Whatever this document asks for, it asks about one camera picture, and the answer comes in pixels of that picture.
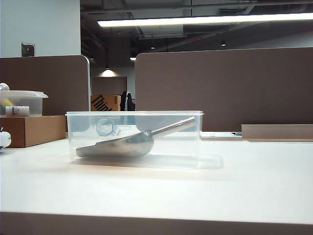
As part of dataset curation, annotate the metal ice scoop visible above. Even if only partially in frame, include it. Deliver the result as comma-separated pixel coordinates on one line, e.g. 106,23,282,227
75,116,197,158

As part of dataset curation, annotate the transparent plastic storage box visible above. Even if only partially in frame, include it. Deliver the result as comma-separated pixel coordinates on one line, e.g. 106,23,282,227
65,110,224,170

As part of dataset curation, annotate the printed cardboard box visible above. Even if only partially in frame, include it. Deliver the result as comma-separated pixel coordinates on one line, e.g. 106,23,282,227
90,94,121,111

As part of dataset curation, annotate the brown cardboard box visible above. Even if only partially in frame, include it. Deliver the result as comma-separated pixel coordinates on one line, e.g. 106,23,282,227
0,115,67,148

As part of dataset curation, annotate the black jacket on chair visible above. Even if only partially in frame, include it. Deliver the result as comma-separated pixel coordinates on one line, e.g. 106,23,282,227
119,90,135,111

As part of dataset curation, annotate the brown desk partition panel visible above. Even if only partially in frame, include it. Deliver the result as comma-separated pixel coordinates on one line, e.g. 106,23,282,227
0,54,91,116
134,47,313,132

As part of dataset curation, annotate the long fluorescent ceiling light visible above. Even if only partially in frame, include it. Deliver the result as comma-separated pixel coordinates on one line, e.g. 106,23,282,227
97,12,313,27

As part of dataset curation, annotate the lidded translucent plastic container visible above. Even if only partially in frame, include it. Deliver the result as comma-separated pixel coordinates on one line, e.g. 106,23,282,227
0,90,49,117

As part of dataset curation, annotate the white labelled bottle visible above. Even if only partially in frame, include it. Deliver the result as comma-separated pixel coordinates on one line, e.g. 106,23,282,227
5,106,31,116

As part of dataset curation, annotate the wall switch plate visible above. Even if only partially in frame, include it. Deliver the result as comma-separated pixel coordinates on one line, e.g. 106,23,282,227
21,42,36,57

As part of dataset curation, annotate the white device with cable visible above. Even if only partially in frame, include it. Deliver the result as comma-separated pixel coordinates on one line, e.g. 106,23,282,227
0,126,12,153

